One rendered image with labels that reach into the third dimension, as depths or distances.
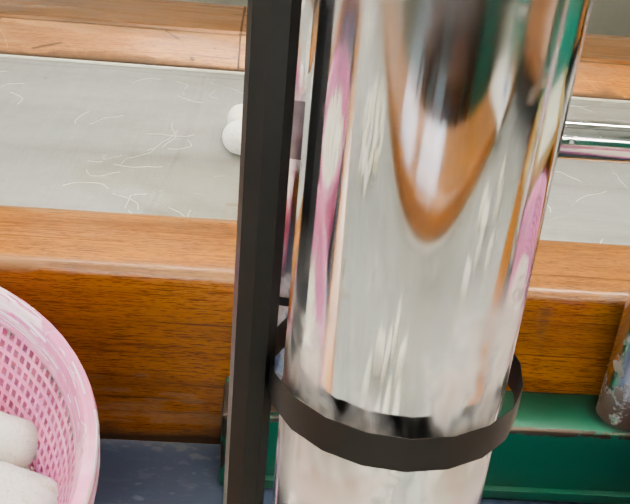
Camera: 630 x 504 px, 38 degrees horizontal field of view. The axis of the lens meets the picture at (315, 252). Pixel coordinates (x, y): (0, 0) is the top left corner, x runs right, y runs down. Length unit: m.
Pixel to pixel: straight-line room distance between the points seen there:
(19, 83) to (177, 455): 0.34
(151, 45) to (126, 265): 0.37
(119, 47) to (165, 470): 0.40
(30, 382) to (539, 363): 0.22
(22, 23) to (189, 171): 0.26
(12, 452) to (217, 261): 0.12
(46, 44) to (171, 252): 0.37
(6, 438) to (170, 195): 0.21
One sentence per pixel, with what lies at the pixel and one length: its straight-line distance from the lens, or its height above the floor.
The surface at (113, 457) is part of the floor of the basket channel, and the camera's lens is 0.43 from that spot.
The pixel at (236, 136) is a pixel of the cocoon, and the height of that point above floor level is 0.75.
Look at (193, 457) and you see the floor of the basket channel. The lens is 0.43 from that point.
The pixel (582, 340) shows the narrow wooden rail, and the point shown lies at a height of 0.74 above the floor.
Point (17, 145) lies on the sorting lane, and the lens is 0.58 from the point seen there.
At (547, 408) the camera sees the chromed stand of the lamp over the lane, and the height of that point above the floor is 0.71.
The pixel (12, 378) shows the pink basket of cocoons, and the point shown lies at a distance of 0.36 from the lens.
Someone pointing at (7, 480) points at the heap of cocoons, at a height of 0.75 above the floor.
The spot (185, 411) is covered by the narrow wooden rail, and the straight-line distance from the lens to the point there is 0.43.
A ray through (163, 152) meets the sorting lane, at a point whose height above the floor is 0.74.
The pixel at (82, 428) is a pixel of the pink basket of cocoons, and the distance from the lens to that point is 0.30.
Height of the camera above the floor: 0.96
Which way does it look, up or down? 28 degrees down
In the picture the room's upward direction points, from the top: 6 degrees clockwise
